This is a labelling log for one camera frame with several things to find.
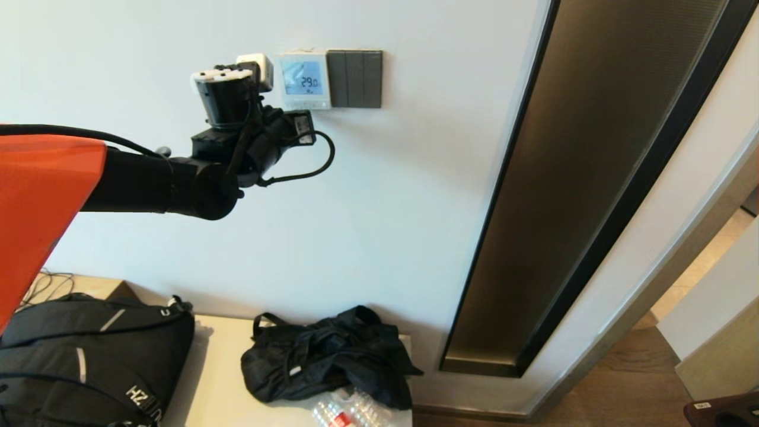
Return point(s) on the grey door frame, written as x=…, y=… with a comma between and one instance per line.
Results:
x=688, y=252

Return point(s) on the dark brown labelled object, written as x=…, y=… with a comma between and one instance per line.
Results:
x=723, y=412

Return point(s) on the dark bronze wall niche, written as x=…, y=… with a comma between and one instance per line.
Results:
x=569, y=207

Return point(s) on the white and beige door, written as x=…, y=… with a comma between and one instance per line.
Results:
x=717, y=308

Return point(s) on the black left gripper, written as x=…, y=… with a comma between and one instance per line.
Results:
x=273, y=142

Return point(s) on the crumpled black fabric bag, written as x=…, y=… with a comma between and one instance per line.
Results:
x=332, y=356

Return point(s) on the large black backpack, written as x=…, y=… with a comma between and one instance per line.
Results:
x=89, y=362

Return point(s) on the white wall thermostat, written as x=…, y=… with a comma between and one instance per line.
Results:
x=303, y=80

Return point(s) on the clear plastic water bottles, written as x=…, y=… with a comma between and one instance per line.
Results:
x=350, y=412

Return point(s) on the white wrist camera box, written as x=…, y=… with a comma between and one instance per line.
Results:
x=256, y=71

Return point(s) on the black and orange left arm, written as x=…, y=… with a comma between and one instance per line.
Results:
x=136, y=184

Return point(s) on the dark grey wall switch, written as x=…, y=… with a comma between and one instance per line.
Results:
x=356, y=79

